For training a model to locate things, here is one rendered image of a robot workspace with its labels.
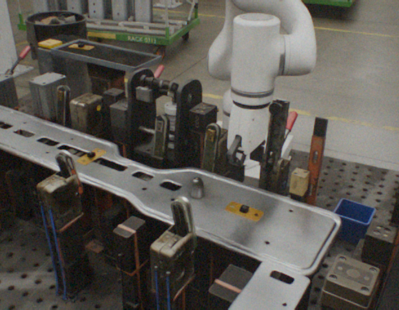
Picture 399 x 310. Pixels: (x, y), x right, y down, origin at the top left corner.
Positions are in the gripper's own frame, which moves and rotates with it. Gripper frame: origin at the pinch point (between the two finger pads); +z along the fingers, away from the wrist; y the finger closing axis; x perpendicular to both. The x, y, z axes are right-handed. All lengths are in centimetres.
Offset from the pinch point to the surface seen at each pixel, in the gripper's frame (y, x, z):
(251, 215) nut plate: 0.8, 2.2, 11.7
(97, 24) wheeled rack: -307, -336, 80
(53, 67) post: -30, -92, 4
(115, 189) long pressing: 8.3, -30.9, 12.4
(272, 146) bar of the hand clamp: -14.5, -0.3, 1.9
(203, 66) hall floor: -328, -209, 112
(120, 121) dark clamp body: -16, -49, 8
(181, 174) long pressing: -5.8, -20.9, 12.0
